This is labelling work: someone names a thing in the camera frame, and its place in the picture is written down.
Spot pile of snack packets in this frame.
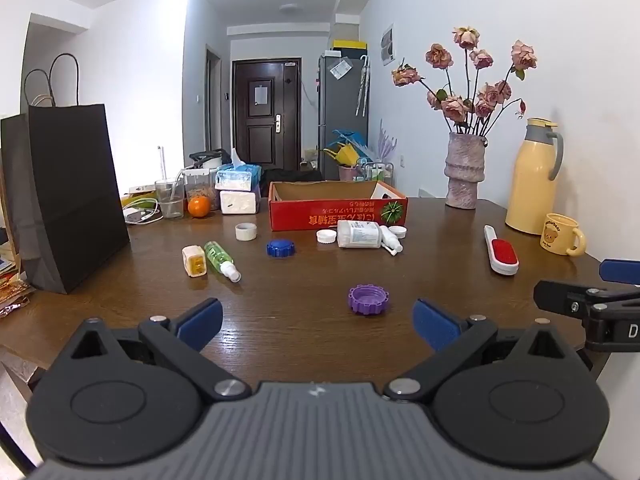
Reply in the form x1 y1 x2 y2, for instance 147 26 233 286
0 230 32 318

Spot white plastic jar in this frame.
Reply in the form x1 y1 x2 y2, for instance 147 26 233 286
336 219 383 249

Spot purple bottle cap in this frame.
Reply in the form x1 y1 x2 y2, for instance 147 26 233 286
348 284 390 317

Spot green spray bottle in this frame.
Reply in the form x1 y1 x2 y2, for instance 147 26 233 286
202 241 242 283

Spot black paper bag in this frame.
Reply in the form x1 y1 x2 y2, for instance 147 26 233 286
0 52 132 295

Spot purple decorative plant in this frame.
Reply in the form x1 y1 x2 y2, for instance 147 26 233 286
377 120 400 166

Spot yellow thermos jug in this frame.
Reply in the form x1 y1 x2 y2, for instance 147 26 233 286
505 117 565 236

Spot blue tissue pack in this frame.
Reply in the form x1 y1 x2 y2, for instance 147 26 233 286
215 148 262 192

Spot dried pink roses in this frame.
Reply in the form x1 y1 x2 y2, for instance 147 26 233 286
391 25 539 137

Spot clear food container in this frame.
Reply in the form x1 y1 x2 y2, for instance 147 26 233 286
182 167 222 211

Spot yellow mug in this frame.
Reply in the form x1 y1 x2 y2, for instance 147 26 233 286
539 213 587 257

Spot grey refrigerator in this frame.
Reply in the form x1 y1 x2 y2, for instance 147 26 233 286
318 54 369 181

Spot dark brown door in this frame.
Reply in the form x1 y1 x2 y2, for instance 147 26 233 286
231 58 302 171

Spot white hanging umbrella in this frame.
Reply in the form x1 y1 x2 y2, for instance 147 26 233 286
355 56 372 117

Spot purple tissue pack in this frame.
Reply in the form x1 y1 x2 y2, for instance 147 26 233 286
220 187 261 216

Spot white wall panel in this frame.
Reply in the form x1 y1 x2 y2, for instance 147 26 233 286
380 23 396 67

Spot clear glass cup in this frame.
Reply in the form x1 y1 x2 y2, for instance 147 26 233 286
154 178 186 220

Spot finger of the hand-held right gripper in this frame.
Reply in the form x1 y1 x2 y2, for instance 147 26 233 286
600 259 640 283
533 280 640 317

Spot wire rack with bottles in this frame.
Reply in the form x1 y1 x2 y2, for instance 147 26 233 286
357 157 396 186

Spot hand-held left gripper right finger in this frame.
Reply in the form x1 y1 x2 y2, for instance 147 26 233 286
383 298 565 403

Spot white cable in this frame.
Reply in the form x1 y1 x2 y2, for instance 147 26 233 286
122 197 164 223

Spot red cardboard box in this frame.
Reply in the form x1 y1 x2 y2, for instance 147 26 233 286
268 180 409 231

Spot yellow white charger block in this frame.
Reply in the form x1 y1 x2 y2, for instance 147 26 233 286
182 244 208 278

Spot yellow black box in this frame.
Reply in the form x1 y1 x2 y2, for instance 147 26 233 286
332 39 368 57

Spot pink ceramic vase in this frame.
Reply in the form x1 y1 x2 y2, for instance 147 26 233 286
444 132 487 209

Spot red white lint brush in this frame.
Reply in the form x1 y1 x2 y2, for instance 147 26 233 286
483 225 520 276

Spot small white spray bottle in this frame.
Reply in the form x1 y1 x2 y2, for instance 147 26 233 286
380 225 404 257

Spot black white kitchen appliance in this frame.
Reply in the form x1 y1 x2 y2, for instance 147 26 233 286
189 148 226 169

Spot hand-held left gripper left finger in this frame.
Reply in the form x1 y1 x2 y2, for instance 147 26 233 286
70 298 251 402

